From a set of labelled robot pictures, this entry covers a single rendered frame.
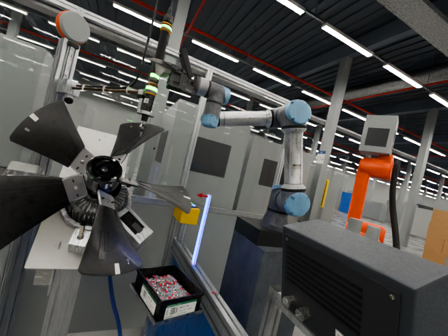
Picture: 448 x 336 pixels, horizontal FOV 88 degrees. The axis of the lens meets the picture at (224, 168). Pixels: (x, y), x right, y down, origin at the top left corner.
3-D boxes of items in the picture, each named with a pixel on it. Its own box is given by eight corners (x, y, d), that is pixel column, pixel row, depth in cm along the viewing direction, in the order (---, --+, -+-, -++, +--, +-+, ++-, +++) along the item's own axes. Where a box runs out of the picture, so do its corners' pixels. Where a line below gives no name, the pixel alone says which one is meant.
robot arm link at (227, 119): (287, 109, 129) (199, 109, 120) (297, 105, 118) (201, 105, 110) (287, 130, 130) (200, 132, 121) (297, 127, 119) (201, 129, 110)
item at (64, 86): (53, 93, 122) (57, 77, 122) (68, 97, 128) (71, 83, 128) (63, 93, 117) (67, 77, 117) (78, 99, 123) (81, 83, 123)
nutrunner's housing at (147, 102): (136, 119, 91) (163, 5, 91) (144, 122, 94) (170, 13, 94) (143, 120, 89) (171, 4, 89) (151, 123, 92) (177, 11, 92)
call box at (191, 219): (172, 217, 139) (176, 200, 139) (188, 219, 143) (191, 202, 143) (179, 226, 124) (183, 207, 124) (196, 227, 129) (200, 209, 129)
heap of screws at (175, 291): (137, 286, 87) (140, 276, 87) (171, 281, 96) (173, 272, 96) (159, 319, 72) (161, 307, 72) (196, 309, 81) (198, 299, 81)
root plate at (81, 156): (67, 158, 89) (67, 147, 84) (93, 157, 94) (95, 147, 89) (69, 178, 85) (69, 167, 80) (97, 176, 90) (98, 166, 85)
